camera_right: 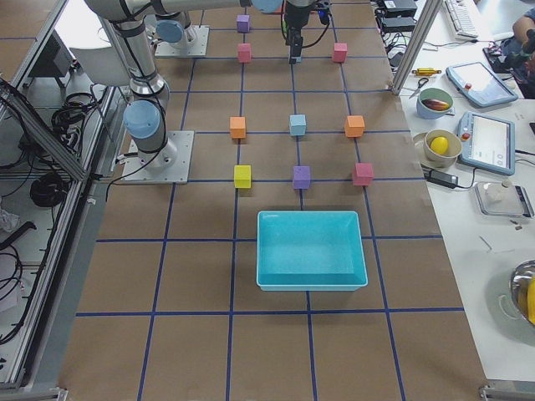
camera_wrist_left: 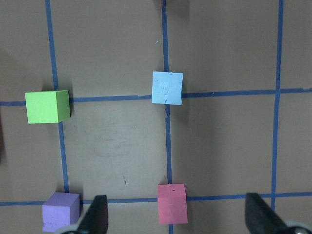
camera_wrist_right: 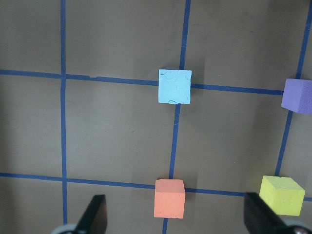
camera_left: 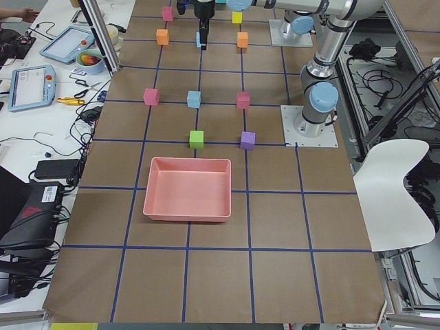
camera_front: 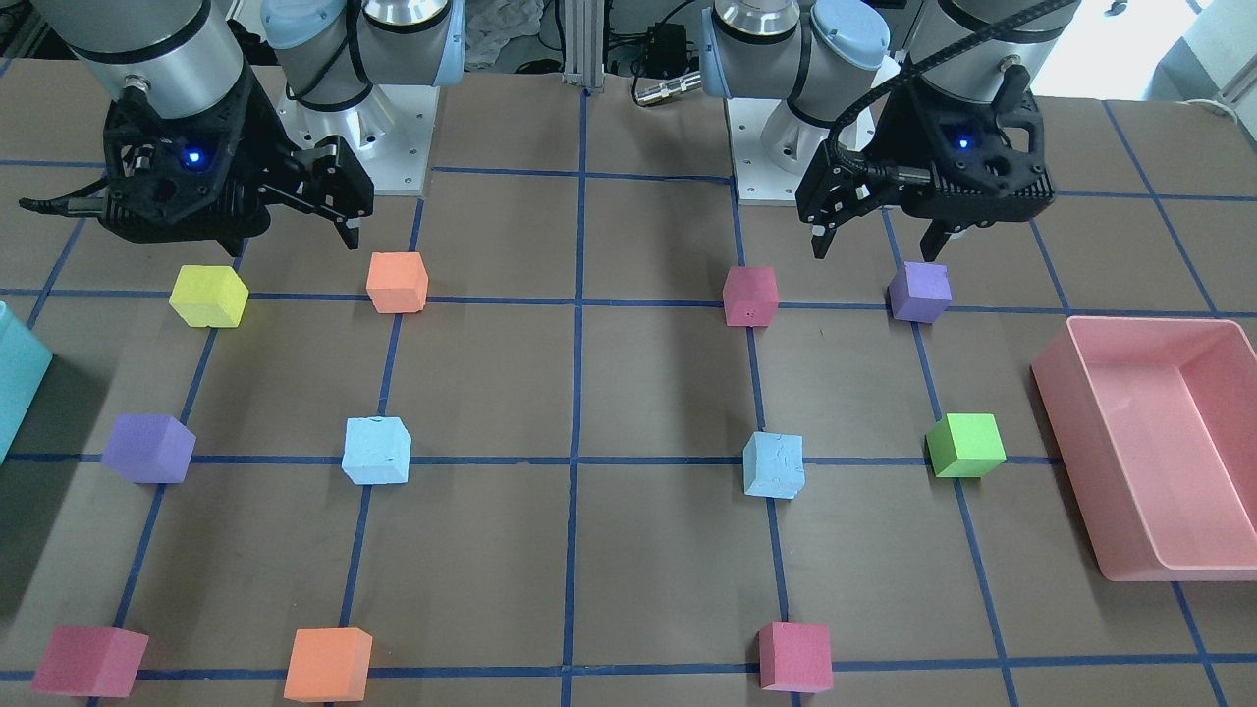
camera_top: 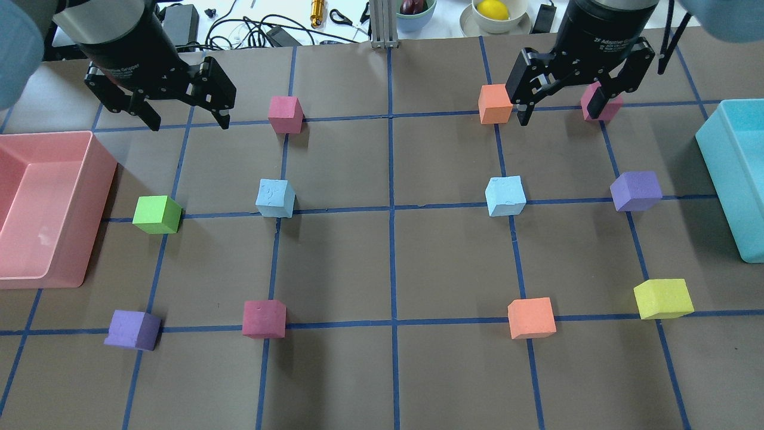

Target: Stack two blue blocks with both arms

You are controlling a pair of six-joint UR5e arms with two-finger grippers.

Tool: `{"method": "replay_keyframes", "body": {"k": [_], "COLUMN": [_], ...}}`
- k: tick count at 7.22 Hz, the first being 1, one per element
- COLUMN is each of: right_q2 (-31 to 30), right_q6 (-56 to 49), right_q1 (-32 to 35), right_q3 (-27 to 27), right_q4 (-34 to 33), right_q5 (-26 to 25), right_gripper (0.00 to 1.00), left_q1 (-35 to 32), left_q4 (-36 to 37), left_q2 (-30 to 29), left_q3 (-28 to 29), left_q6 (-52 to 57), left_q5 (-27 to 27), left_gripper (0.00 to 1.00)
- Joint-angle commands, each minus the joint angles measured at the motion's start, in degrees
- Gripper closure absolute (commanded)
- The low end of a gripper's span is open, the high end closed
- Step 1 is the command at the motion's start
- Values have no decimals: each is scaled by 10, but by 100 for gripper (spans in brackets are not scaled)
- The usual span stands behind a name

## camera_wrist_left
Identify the pink-red foam block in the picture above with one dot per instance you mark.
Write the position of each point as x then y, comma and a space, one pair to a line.
172, 204

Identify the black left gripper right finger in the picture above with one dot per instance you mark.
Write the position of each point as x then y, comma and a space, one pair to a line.
260, 218

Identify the purple foam block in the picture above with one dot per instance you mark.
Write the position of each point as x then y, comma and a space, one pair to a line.
60, 210

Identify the green foam block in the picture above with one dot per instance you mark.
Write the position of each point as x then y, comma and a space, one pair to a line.
47, 106

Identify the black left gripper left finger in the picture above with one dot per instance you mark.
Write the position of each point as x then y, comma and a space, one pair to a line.
95, 220

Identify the light blue foam block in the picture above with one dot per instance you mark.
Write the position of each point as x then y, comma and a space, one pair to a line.
167, 88

